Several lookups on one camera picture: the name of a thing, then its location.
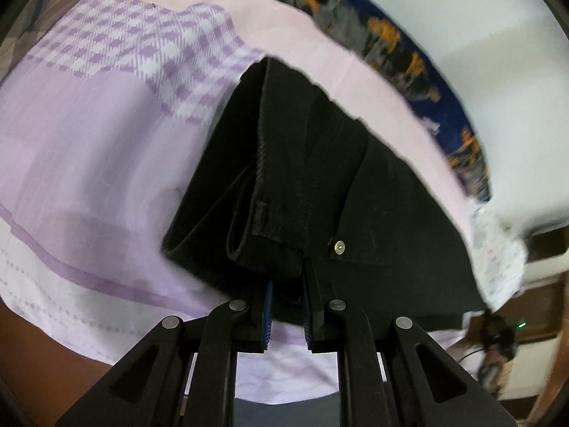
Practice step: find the brown wooden furniture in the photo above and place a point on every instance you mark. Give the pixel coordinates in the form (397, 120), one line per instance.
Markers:
(542, 302)

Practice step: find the white plaid pillow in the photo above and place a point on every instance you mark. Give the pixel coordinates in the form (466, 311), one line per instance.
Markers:
(498, 253)

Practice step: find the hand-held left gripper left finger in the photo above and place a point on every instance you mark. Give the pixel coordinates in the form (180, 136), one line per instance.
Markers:
(268, 316)

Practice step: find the purple checkered bed sheet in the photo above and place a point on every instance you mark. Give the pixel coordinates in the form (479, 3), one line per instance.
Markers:
(89, 164)

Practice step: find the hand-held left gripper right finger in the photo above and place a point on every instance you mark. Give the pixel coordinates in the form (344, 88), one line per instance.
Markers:
(307, 324)

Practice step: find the black pants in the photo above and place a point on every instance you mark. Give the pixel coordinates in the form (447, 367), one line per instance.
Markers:
(333, 187)

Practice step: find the person's right forearm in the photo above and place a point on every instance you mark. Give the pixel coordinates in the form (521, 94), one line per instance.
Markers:
(493, 371)

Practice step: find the geometric patterned cloth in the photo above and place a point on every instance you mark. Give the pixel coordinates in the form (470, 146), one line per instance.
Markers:
(44, 9)

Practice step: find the blue printed fleece blanket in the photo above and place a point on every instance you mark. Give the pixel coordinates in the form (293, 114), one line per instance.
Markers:
(444, 111)

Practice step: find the grey cloth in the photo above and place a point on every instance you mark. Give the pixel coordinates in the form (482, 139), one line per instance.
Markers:
(289, 413)

